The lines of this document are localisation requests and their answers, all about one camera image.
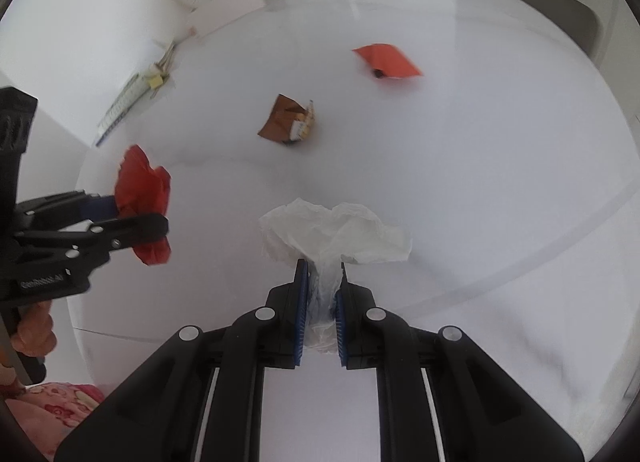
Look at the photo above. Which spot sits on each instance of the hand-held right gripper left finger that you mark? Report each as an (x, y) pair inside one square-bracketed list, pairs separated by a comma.
[(300, 314)]

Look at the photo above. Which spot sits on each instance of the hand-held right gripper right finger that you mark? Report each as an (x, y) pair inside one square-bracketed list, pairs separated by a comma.
[(341, 329)]

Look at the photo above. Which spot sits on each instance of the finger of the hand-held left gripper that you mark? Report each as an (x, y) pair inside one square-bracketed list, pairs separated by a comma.
[(140, 229), (100, 207)]

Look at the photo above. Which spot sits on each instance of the red plastic bag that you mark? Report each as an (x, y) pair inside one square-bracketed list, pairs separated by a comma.
[(140, 182)]

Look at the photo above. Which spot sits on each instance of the white plastic bag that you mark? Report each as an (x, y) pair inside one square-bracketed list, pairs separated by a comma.
[(340, 237)]

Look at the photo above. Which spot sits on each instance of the person's left hand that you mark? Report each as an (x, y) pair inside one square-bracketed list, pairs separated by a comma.
[(37, 332)]

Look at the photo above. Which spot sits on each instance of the pink floral clothing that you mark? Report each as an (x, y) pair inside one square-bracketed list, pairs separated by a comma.
[(55, 407)]

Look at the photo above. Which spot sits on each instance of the key bunch with yellow tag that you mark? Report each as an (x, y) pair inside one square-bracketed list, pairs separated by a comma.
[(156, 77)]

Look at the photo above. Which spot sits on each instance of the brown snack wrapper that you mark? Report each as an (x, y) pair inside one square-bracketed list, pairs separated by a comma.
[(280, 117)]

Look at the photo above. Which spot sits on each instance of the red snack wrapper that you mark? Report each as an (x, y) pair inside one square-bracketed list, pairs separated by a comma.
[(390, 60)]

